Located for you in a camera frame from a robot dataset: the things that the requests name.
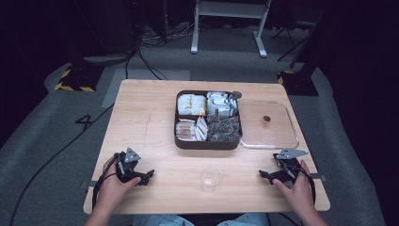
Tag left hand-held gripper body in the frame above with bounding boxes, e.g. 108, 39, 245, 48
114, 147, 143, 185

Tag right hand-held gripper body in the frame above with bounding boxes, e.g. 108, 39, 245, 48
272, 148, 310, 185

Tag person's left hand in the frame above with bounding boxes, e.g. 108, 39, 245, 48
93, 155, 143, 216

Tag person's right hand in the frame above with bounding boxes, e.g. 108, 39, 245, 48
271, 159, 315, 218

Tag clear lid with knob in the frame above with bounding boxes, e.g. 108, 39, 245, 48
238, 99, 300, 150

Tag person's blue jeans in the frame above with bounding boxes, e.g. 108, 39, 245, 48
132, 212, 269, 226

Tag clear plastic cup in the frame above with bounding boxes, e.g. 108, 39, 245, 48
199, 165, 224, 194

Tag pile of clear brown packets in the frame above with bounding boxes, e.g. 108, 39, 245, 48
175, 116, 209, 142

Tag pile of dark packets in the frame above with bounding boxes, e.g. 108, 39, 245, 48
206, 114, 242, 143

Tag brown compartment box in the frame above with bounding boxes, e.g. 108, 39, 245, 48
173, 89, 244, 151

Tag pile of white yellow packets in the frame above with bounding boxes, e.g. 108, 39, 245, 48
177, 93, 208, 116

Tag yellow black striped stand base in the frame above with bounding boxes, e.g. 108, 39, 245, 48
54, 62, 105, 93
277, 70, 320, 97

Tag pile of silver packets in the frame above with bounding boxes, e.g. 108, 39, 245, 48
206, 90, 238, 118

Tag black tripod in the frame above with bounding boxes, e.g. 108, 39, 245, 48
270, 25, 314, 62

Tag right hand-held gripper cable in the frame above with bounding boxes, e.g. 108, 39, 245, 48
295, 165, 317, 205

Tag hand-held gripper cable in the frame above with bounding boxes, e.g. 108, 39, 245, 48
295, 165, 317, 205
91, 153, 121, 210

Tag left hand-held gripper cable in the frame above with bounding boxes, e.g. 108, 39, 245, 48
91, 153, 121, 210

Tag black floor cable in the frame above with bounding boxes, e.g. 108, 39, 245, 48
8, 103, 115, 226

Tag white metal table frame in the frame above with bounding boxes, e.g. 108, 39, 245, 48
190, 0, 273, 58

